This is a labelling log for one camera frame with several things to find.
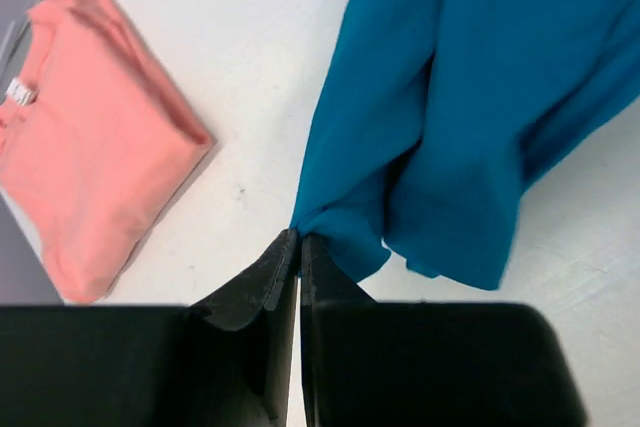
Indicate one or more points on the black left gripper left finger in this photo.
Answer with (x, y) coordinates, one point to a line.
(223, 361)

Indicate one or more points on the teal blue t shirt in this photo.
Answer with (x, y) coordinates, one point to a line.
(437, 115)

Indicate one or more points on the folded pink t shirt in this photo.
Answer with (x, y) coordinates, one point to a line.
(96, 140)

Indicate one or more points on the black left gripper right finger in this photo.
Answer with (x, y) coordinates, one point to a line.
(370, 363)

